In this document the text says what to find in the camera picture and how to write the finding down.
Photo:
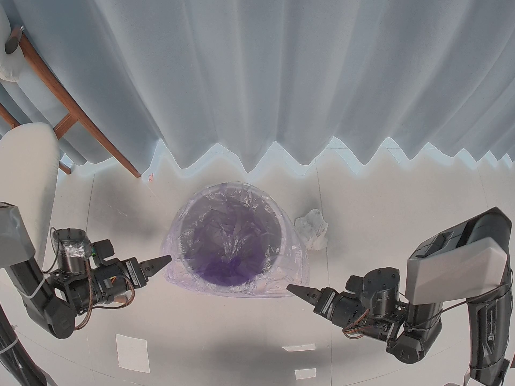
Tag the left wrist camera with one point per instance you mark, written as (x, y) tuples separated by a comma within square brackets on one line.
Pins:
[(102, 251)]

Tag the cream cushioned wooden chair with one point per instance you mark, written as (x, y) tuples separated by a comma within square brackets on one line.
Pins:
[(24, 167)]

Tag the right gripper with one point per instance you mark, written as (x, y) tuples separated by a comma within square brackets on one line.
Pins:
[(340, 306)]

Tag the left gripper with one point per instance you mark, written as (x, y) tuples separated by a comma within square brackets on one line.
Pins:
[(116, 282)]

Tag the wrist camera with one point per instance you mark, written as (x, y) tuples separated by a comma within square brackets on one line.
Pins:
[(355, 284), (102, 251)]

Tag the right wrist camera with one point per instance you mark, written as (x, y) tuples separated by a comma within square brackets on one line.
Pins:
[(355, 284)]

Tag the silver trash bin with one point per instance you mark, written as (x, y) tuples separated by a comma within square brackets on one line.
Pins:
[(282, 237)]

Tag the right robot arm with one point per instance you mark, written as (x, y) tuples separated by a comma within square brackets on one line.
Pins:
[(450, 271)]

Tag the pale blue curtain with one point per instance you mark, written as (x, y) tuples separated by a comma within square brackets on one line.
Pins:
[(281, 54)]

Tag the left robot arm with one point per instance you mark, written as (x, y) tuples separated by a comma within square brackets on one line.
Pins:
[(40, 304)]

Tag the crumpled white plastic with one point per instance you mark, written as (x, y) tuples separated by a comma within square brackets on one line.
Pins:
[(312, 229)]

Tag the purple plastic bag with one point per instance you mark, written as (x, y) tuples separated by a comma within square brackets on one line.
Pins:
[(229, 235)]

